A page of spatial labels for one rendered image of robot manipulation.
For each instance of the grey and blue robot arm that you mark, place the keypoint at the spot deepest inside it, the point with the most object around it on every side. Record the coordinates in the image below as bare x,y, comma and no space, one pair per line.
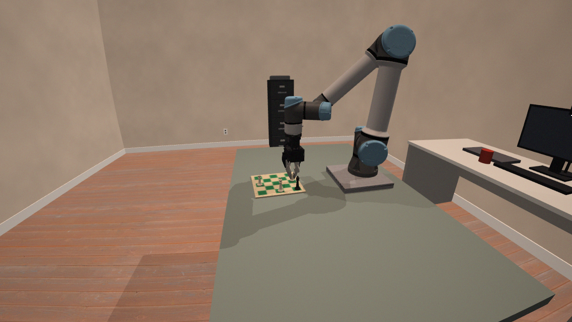
395,44

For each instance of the green and cream chessboard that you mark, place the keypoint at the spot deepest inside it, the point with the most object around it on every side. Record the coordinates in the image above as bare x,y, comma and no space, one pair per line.
271,185

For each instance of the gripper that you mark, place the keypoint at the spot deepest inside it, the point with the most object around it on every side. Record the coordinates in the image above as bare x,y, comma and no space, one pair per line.
294,152

